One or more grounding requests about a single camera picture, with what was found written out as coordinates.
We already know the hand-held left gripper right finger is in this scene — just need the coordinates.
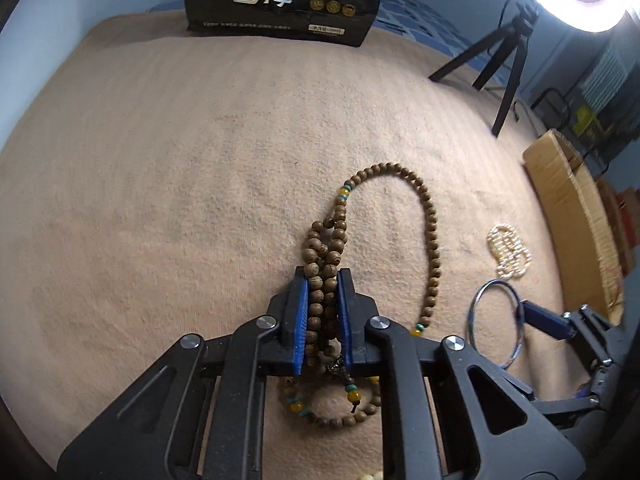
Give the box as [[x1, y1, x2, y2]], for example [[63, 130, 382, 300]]
[[336, 268, 586, 480]]

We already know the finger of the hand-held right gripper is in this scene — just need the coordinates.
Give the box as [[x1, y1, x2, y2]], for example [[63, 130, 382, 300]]
[[530, 382, 616, 433], [520, 299, 628, 376]]

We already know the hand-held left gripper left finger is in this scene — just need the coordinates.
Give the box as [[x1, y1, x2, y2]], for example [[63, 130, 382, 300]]
[[57, 266, 309, 480]]

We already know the brown wooden bead necklace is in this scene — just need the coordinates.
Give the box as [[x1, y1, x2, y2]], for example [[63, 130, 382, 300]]
[[280, 161, 440, 427]]

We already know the thin blue bangle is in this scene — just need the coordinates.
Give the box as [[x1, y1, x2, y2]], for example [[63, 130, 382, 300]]
[[467, 280, 527, 371]]

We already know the white pearl bracelet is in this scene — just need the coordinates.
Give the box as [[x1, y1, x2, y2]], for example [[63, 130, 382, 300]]
[[487, 225, 535, 277]]

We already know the shallow cardboard box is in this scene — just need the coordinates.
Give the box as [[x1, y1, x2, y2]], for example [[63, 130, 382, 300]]
[[522, 129, 626, 323]]

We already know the orange covered box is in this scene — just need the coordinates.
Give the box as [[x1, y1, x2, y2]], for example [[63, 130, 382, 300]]
[[597, 180, 637, 271]]

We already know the black metal stand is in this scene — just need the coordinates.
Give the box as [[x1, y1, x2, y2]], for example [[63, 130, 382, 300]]
[[530, 87, 576, 131]]

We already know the black tripod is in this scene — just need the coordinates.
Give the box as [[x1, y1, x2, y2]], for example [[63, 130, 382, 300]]
[[428, 2, 541, 137]]

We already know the black snack bag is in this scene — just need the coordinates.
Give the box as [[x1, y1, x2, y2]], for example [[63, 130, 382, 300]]
[[184, 0, 386, 48]]

